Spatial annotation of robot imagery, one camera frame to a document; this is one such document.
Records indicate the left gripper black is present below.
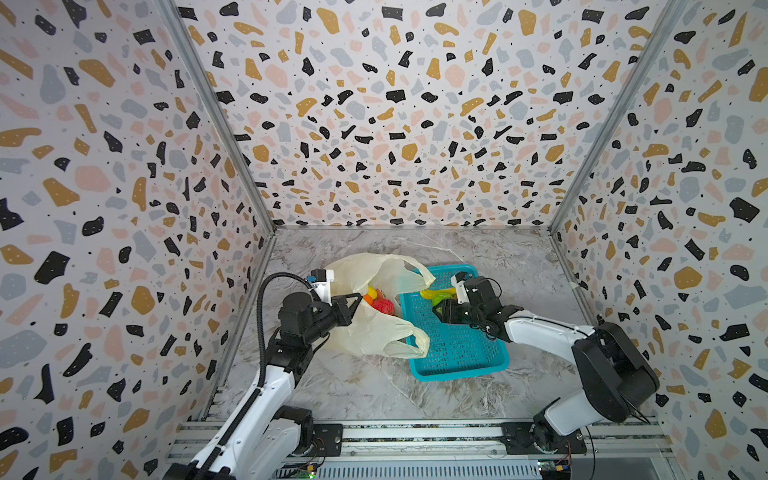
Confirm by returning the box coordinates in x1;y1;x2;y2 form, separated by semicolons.
301;291;360;348

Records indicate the yellow banana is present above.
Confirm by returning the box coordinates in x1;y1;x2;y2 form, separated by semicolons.
419;287;456;302

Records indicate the pale yellow plastic bag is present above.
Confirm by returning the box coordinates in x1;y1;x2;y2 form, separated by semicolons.
326;253;435;359

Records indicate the red fruit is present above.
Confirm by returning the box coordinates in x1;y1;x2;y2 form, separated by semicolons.
372;298;395;316

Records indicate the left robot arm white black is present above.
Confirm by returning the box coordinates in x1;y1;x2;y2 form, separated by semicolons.
164;292;364;479

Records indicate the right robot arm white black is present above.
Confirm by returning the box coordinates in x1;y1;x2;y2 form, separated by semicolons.
432;272;660;454

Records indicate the teal plastic basket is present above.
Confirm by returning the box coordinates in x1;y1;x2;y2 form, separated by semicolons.
400;293;510;382

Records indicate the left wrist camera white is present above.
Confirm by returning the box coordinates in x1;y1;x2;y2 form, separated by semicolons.
307;269;335;304

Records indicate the black corrugated cable conduit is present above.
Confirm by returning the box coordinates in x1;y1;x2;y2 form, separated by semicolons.
255;271;313;388

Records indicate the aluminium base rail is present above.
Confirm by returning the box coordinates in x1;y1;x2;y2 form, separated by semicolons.
168;416;684;479

